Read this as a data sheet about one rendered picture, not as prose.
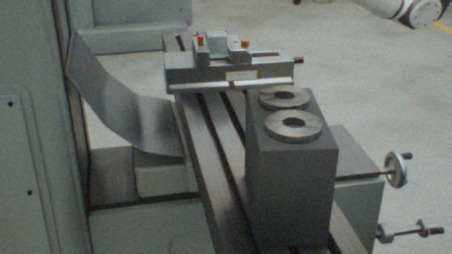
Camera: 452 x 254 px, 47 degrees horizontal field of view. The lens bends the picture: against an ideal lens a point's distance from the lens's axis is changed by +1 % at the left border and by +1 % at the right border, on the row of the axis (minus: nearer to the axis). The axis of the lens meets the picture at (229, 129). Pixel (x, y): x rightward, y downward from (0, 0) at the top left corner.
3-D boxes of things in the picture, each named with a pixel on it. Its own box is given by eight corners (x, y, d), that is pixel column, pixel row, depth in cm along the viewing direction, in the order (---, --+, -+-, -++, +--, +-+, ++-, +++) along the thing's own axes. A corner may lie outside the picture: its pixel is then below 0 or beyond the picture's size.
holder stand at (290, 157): (304, 171, 105) (312, 80, 95) (328, 245, 86) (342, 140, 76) (244, 172, 104) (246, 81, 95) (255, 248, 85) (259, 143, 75)
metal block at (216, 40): (224, 49, 144) (224, 28, 141) (228, 57, 139) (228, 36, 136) (206, 50, 143) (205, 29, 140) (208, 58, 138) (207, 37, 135)
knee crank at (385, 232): (436, 227, 160) (440, 211, 157) (448, 240, 154) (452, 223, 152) (369, 235, 156) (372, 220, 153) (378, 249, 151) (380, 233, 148)
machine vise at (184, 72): (281, 65, 154) (283, 30, 149) (295, 86, 141) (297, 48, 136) (162, 73, 149) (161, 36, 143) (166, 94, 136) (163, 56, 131)
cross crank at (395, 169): (395, 173, 169) (402, 142, 163) (415, 195, 158) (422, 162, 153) (350, 178, 166) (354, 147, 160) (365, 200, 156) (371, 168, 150)
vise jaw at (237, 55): (243, 47, 148) (243, 33, 146) (252, 63, 137) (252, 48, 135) (222, 48, 147) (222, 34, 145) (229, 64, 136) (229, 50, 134)
